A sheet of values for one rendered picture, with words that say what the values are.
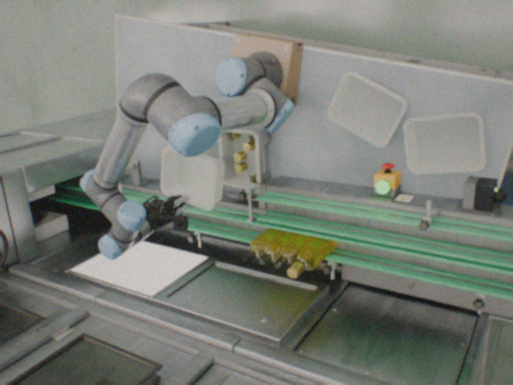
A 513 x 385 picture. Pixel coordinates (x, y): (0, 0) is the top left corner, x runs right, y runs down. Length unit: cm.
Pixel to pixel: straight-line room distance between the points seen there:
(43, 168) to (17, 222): 23
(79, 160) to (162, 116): 114
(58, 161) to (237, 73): 97
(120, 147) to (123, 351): 59
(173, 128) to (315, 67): 74
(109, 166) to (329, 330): 78
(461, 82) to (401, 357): 80
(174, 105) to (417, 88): 81
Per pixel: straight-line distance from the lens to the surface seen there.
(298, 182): 180
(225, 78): 154
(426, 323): 162
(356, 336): 153
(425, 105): 164
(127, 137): 130
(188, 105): 115
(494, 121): 162
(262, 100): 144
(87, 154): 228
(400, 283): 171
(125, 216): 140
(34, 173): 213
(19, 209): 212
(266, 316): 154
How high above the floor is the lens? 233
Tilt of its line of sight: 53 degrees down
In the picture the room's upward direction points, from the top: 120 degrees counter-clockwise
